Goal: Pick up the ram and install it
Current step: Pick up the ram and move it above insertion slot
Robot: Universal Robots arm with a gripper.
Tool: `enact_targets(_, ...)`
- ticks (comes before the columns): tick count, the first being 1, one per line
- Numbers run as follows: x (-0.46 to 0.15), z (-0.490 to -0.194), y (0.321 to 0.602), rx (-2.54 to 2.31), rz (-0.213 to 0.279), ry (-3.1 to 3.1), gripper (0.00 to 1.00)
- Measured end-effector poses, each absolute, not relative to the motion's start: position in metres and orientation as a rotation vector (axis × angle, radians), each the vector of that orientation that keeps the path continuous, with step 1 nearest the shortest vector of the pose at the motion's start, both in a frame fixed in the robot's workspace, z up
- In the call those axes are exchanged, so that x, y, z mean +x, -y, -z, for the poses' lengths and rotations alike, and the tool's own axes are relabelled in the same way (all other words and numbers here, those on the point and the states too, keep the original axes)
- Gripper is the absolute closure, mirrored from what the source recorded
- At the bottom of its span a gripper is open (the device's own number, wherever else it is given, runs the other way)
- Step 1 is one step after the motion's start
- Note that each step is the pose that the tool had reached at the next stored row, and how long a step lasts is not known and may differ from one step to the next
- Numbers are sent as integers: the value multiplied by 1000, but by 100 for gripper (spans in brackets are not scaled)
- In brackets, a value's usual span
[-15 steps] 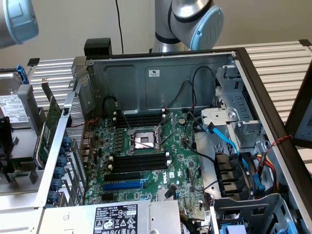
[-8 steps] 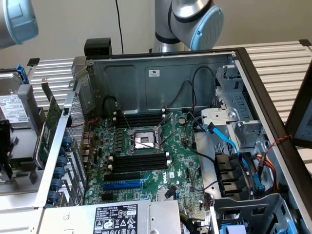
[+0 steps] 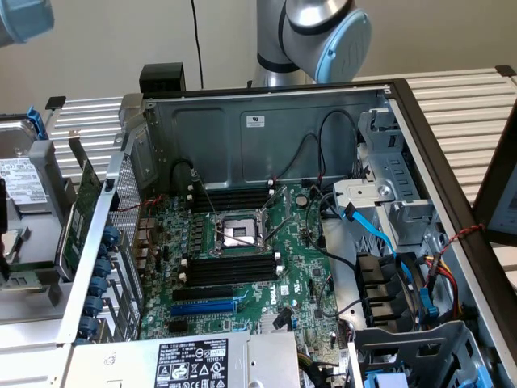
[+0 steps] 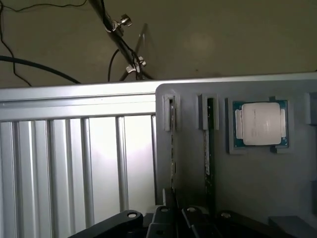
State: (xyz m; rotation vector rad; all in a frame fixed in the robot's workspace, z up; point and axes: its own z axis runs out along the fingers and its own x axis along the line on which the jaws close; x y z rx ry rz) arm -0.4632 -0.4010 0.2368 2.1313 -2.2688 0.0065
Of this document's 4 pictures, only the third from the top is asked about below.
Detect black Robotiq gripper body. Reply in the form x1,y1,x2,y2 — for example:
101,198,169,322
0,177,8,235

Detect RAM slot with white latches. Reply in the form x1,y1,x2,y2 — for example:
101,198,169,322
179,264,284,289
186,182,276,196
179,251,283,276
186,192,276,208

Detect silver CPU chip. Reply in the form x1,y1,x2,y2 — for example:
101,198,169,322
2,229,22,259

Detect silver hard disk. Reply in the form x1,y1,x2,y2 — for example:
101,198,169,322
0,116,49,213

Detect green graphics card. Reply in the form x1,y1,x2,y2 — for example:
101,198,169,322
56,128,105,282

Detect silver power supply unit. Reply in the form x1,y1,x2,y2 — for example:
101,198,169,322
71,331,301,388

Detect long black expansion slot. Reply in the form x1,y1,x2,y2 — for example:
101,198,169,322
172,284,235,303

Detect thin metal locking lever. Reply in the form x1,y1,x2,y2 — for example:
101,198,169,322
191,168,219,216
212,228,260,247

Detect blue expansion slot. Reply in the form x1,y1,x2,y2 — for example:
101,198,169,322
169,297,250,319

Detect black box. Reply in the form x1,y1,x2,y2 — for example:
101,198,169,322
139,62,187,97

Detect CPU socket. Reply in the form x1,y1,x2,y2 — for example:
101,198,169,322
209,209,271,258

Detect silver socket cover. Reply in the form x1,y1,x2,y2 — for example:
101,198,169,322
260,185,292,243

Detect white label sticker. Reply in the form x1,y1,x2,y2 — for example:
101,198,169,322
241,113,267,129

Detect silver chipset heatsink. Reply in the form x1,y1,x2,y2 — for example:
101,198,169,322
259,311,284,335

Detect open metal PC case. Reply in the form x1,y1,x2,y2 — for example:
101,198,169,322
56,78,517,388

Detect green Dell motherboard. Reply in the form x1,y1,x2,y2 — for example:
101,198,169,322
139,183,343,352

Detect black fan housing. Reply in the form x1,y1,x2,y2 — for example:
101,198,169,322
354,251,427,329

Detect silver metal disk bay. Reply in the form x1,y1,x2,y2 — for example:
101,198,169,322
357,107,443,247

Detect grey disk bay cage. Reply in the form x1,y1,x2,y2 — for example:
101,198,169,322
349,319,498,388

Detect blue plastic latch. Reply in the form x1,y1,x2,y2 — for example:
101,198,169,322
418,287,440,321

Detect blue plastic disk rail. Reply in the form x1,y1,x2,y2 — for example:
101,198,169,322
24,104,46,141

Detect red black twisted wire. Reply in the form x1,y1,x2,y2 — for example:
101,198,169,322
108,194,166,213
438,223,486,259

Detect thick black wire loop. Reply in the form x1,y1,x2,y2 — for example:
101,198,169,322
170,158,195,192

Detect black hanging cable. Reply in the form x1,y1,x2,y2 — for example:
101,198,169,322
188,0,205,91

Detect black wire connector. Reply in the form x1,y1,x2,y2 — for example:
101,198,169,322
272,306,293,330

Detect thin black wire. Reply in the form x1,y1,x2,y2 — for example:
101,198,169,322
317,109,360,181
274,132,324,181

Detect power supply wire bundle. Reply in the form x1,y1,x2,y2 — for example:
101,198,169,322
297,350,338,388

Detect blue SATA wire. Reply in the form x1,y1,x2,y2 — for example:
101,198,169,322
341,203,415,292

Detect silver drive bracket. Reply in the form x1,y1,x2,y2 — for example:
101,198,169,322
333,179,396,221

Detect yellow red power wires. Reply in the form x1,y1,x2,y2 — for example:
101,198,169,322
419,251,461,318

